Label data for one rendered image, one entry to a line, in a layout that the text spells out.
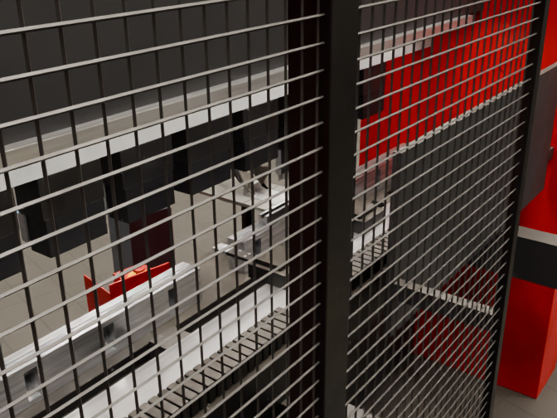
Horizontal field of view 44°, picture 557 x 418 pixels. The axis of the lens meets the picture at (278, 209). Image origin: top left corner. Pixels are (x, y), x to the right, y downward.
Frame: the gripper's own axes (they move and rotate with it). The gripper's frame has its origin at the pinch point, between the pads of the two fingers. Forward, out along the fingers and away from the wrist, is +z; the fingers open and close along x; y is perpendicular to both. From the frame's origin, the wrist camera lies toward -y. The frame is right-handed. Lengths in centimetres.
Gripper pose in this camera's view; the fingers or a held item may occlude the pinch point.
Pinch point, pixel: (258, 189)
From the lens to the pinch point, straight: 211.3
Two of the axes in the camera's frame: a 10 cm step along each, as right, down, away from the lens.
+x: 6.3, -3.1, 7.1
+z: 5.1, 8.6, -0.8
